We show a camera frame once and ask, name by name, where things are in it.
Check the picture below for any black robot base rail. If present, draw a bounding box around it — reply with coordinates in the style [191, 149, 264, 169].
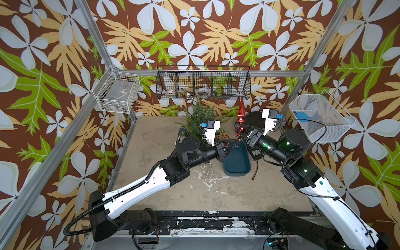
[121, 207, 287, 236]

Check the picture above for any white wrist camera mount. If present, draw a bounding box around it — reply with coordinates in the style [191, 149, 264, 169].
[201, 120, 221, 146]
[261, 109, 283, 135]

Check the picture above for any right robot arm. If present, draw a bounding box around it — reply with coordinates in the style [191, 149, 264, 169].
[235, 124, 389, 250]

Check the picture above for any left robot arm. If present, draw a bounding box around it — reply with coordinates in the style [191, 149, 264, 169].
[63, 127, 238, 242]

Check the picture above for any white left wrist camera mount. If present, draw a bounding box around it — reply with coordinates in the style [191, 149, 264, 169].
[201, 120, 221, 146]

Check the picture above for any red ornament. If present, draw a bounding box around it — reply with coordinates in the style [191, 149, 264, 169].
[235, 98, 245, 140]

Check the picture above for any white wire basket right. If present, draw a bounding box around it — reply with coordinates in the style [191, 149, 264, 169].
[289, 91, 356, 143]

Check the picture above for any black wire basket shelf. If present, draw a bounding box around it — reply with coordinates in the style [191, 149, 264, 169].
[155, 65, 252, 100]

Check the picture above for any blue object in basket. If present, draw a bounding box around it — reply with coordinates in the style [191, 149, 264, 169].
[295, 112, 310, 123]

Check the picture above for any aluminium frame post left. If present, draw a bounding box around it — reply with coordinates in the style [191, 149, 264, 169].
[74, 1, 137, 123]

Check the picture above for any aluminium frame post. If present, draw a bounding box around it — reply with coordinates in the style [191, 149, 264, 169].
[74, 1, 137, 123]
[280, 0, 355, 115]

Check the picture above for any white wire basket left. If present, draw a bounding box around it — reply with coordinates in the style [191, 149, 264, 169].
[93, 67, 141, 114]

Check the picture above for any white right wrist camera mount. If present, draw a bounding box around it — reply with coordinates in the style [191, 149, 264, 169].
[261, 109, 283, 135]

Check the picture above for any aluminium frame post right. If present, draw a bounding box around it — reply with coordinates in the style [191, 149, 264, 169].
[280, 0, 355, 115]

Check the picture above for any black power adapter with label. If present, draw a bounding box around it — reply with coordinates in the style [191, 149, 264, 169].
[250, 149, 263, 161]

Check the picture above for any teal plastic bin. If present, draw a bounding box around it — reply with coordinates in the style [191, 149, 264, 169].
[222, 142, 251, 177]

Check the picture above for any white wire basket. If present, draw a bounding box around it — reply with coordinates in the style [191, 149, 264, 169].
[289, 91, 356, 143]
[93, 67, 141, 114]

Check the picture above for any small green christmas tree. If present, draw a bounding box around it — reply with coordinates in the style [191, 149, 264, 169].
[176, 101, 228, 144]

